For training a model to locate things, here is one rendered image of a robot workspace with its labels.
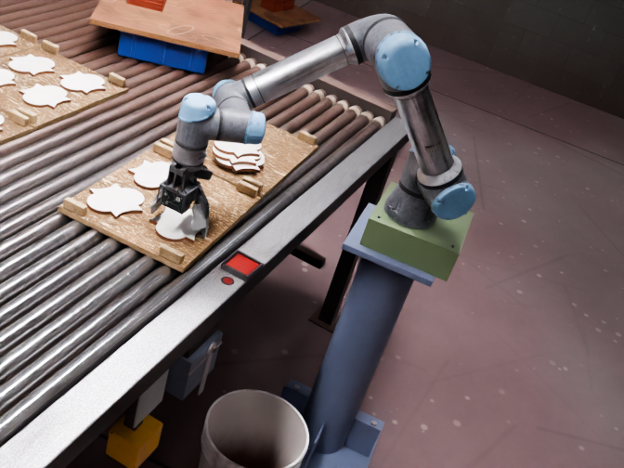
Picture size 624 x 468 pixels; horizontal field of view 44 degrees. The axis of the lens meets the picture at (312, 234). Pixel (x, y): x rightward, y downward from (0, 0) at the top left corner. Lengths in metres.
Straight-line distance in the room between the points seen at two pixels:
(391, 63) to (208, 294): 0.65
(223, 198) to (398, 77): 0.61
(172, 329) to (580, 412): 2.16
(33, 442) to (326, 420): 1.36
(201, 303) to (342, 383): 0.87
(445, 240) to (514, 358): 1.45
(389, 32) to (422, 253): 0.66
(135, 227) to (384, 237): 0.68
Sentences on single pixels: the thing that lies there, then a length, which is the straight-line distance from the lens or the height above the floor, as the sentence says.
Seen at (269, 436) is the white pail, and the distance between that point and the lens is 2.46.
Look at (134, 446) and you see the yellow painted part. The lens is 1.73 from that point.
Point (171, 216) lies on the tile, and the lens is 1.94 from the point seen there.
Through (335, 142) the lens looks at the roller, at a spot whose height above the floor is 0.92.
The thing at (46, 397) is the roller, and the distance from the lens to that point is 1.51.
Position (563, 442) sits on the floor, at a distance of 3.27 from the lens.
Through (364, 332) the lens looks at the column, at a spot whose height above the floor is 0.57.
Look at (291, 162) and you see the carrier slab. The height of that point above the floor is 0.94.
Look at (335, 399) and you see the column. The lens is 2.55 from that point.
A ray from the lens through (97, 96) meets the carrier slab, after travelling 2.46.
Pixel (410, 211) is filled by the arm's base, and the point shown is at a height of 1.01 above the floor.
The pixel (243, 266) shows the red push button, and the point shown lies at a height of 0.93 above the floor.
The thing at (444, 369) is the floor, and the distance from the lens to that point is 3.28.
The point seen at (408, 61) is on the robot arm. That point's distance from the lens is 1.73.
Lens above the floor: 2.04
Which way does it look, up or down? 33 degrees down
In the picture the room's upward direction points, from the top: 18 degrees clockwise
